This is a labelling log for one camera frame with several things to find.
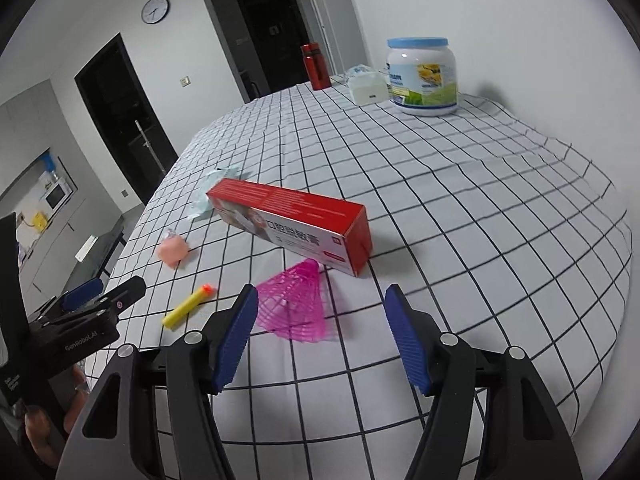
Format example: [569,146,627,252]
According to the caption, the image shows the pink plastic shuttlecock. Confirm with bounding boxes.
[256,258,326,342]

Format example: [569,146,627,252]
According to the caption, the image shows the person's hand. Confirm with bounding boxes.
[24,364,89,468]

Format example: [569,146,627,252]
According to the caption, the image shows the black glass coffee table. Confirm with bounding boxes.
[63,217,126,292]

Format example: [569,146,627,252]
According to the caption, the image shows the white book on table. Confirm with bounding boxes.
[75,235,99,263]

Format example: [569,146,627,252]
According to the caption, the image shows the yellow box on counter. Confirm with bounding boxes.
[32,211,49,233]

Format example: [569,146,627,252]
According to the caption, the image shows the white microwave oven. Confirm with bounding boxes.
[41,179,73,214]

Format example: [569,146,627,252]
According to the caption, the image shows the pink pig toy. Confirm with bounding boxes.
[155,229,190,269]

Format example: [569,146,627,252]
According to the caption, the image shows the yellow foam dart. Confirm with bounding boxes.
[162,284,216,330]

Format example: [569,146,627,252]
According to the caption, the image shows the clear plastic wrapper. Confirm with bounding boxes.
[186,164,252,222]

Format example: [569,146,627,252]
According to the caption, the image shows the white checked tablecloth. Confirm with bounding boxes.
[110,84,634,479]

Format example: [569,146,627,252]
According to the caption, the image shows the red toothpaste box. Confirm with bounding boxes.
[206,178,372,276]

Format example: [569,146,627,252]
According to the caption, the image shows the red thermos bottle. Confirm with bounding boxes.
[302,42,331,91]

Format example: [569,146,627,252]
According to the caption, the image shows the white tissue box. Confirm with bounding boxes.
[345,64,388,106]

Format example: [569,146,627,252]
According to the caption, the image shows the white blue-lid jar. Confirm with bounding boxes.
[386,37,458,116]

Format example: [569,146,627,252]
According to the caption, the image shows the round wall clock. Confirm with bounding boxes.
[141,0,170,25]

